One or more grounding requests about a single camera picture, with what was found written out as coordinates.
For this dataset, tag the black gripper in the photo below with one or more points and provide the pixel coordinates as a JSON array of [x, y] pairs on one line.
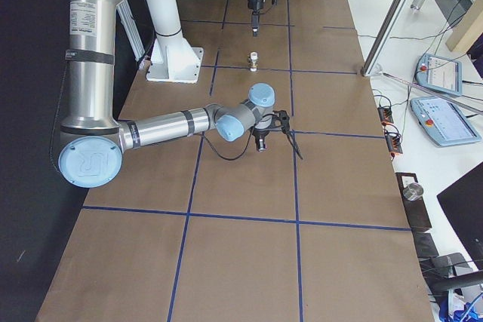
[[254, 2], [261, 134]]

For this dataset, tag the black metal block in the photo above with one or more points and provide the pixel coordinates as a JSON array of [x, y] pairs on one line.
[[416, 212]]

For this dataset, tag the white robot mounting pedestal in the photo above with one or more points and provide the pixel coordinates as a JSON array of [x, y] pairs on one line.
[[172, 59]]

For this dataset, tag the grey teach pendant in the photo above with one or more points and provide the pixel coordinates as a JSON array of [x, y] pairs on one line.
[[440, 74], [443, 122]]

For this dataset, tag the lower grey teach pendant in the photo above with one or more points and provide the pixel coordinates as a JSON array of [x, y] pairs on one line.
[[443, 122]]

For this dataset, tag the brown paper table mat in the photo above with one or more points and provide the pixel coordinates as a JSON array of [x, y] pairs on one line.
[[201, 229]]

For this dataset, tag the steel metal cup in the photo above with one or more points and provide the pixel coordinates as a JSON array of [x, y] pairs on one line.
[[412, 191]]

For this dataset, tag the aluminium profile camera post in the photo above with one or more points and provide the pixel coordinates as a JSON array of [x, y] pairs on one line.
[[369, 66]]

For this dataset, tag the white brass PPR valve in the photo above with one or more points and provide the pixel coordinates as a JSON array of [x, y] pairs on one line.
[[253, 61]]

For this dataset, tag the upper grey teach pendant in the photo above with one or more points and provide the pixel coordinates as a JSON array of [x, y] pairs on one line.
[[440, 74]]

